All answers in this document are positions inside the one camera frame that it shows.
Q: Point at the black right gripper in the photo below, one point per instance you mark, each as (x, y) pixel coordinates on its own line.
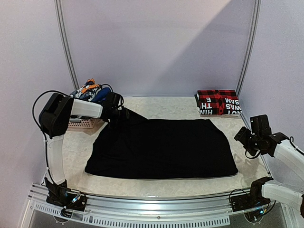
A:
(241, 135)

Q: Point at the black t-shirt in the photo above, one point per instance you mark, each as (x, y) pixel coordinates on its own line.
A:
(154, 149)

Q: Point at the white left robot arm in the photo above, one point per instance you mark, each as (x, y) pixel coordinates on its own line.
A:
(53, 122)

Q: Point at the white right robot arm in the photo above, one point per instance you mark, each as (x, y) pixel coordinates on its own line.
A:
(260, 140)

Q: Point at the camouflage orange garment pile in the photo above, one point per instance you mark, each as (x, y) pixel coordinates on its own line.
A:
(88, 91)

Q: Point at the red black plaid shirt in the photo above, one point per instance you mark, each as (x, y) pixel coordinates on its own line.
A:
(218, 102)

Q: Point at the blue plaid garment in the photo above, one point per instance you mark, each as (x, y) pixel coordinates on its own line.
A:
(102, 94)

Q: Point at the right aluminium frame post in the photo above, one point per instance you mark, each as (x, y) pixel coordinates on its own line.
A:
(250, 44)

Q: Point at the aluminium frame post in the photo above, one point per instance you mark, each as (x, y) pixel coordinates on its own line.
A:
(65, 44)
(250, 44)

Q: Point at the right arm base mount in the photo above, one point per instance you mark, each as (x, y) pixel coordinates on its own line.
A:
(248, 201)

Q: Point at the aluminium front rail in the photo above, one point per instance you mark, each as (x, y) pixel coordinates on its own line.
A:
(211, 211)

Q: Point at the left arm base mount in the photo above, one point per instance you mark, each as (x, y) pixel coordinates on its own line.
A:
(68, 199)

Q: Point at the left aluminium frame post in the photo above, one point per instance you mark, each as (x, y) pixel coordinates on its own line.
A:
(65, 44)

